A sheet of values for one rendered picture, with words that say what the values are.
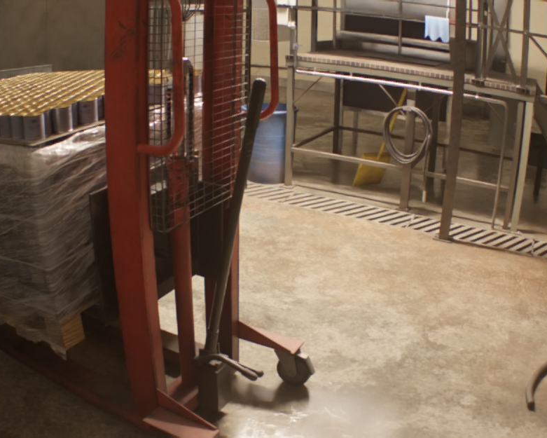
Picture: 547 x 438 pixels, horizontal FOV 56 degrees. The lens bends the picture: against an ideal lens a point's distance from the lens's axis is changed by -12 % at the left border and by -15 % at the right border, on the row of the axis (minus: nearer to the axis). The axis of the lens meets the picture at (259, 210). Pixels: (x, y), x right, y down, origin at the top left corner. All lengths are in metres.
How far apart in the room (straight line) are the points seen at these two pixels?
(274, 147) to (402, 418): 3.00
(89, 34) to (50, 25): 0.59
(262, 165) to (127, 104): 3.30
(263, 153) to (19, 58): 2.88
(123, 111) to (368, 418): 1.48
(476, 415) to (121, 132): 1.75
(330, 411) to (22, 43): 4.87
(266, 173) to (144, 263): 3.19
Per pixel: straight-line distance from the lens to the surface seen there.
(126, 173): 1.67
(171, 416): 2.00
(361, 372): 2.58
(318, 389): 2.46
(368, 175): 4.90
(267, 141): 4.77
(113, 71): 1.64
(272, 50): 1.95
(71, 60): 5.48
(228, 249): 1.88
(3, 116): 1.79
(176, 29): 1.49
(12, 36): 6.23
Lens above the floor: 1.51
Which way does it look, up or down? 21 degrees down
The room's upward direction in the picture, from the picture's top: 1 degrees clockwise
